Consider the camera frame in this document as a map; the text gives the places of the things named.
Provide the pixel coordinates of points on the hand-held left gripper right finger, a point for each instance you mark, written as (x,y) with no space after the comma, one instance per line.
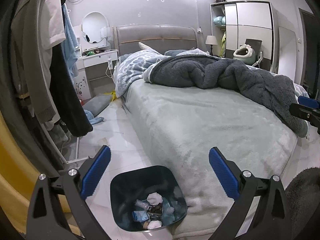
(223,175)

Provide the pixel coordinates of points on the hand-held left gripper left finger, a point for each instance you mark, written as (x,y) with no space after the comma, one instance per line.
(96,172)

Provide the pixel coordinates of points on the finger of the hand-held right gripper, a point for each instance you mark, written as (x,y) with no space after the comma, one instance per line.
(310,102)
(302,111)

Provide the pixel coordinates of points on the dark teal trash bin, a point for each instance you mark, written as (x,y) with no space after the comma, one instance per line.
(120,192)

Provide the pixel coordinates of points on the clear plastic air cushion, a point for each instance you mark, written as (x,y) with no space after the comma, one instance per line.
(142,203)

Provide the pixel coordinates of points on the blue tissue packet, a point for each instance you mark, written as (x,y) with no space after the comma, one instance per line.
(140,216)

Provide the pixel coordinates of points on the small white sock ball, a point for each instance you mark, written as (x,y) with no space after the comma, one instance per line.
(154,198)

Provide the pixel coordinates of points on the dark snack packet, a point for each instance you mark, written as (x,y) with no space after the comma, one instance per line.
(156,209)

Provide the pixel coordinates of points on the large white sock ball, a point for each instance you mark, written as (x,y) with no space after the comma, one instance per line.
(153,225)

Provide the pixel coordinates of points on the dark wooden door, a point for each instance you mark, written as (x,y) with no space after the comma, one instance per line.
(308,55)

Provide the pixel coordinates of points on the white clothes rack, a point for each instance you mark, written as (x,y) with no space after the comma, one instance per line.
(56,147)

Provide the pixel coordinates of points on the bed with grey headboard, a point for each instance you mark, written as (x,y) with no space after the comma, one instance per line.
(200,130)

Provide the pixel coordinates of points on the white board panel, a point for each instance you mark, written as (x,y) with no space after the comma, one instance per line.
(287,52)

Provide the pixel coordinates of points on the grey floor cushion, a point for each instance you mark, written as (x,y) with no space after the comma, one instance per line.
(97,103)

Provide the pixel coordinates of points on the green cream plush pet bed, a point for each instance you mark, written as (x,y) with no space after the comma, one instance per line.
(250,57)

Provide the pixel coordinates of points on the black trousers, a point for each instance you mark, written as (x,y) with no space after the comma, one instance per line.
(67,100)

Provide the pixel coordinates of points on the yellow cloth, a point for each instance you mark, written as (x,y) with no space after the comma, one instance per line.
(113,95)

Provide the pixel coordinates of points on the yellow curtain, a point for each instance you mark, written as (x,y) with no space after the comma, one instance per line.
(15,175)

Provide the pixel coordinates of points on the person's dark fluffy clothing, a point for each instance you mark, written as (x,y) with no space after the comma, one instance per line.
(305,200)

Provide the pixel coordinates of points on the dark grey fluffy blanket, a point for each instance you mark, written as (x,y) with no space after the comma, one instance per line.
(225,75)

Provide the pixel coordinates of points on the white wardrobe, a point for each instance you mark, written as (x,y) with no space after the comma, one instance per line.
(255,17)

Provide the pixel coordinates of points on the yellow green garment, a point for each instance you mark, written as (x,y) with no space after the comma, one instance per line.
(223,42)

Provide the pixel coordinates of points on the white power strip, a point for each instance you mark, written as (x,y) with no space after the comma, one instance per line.
(109,63)

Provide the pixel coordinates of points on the blue patterned duvet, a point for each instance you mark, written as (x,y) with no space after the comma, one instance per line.
(132,67)

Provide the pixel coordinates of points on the white dressing table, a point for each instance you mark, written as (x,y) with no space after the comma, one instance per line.
(100,57)

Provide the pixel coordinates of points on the bedside table lamp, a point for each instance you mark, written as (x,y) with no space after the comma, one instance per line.
(211,40)

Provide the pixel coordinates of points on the teal plush cushion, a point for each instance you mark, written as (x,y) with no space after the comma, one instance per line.
(218,21)

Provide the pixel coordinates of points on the blue grey pillow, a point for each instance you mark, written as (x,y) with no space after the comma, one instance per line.
(175,52)

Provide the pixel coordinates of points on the light blue robe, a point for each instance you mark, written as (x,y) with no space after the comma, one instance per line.
(68,42)

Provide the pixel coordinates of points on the white pillow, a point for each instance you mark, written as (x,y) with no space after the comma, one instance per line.
(145,47)

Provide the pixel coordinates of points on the grey green coat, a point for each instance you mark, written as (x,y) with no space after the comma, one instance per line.
(27,55)

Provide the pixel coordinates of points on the white shirt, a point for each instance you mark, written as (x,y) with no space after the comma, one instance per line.
(53,25)

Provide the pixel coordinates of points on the round wall mirror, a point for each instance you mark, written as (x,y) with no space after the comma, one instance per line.
(93,26)

